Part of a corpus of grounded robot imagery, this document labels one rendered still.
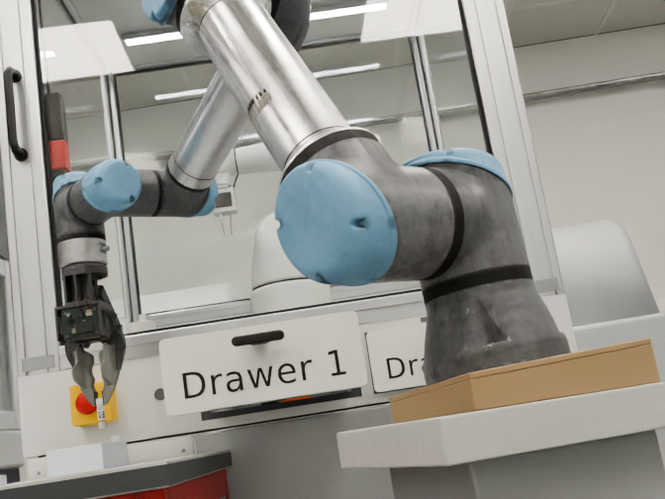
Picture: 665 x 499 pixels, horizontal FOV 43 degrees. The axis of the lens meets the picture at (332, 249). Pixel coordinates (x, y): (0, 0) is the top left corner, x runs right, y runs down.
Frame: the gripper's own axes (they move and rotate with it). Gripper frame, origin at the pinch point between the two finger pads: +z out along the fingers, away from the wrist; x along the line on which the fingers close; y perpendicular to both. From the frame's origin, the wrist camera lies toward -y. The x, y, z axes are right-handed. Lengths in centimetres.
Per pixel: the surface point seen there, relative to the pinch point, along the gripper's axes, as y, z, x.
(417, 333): -23, -4, 51
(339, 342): 9.6, -1.5, 38.5
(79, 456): 5.8, 8.7, -2.1
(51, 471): 5.7, 10.2, -6.4
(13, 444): -105, 0, -60
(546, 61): -344, -182, 172
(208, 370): 10.7, -0.3, 19.3
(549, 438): 57, 14, 57
